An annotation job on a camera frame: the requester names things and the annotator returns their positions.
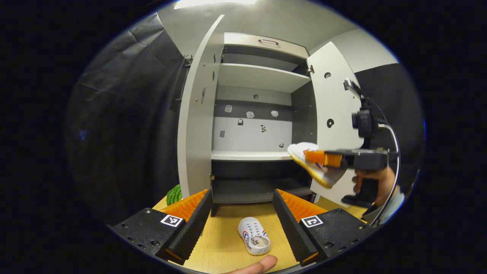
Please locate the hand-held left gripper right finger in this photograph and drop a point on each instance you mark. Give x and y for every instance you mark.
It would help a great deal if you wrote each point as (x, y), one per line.
(289, 228)

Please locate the white striped shoe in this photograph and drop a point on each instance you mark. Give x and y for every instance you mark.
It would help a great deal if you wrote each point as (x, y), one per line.
(251, 228)
(300, 150)

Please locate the green ribbed object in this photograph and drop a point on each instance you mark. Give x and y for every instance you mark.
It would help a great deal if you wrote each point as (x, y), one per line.
(174, 196)

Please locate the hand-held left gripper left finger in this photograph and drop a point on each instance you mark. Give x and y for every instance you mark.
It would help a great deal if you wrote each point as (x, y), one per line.
(196, 226)

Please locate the white grey shoe cabinet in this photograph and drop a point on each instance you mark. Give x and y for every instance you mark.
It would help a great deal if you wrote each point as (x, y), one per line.
(247, 155)

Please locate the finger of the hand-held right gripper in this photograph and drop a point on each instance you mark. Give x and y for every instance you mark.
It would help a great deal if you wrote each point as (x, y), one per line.
(315, 156)

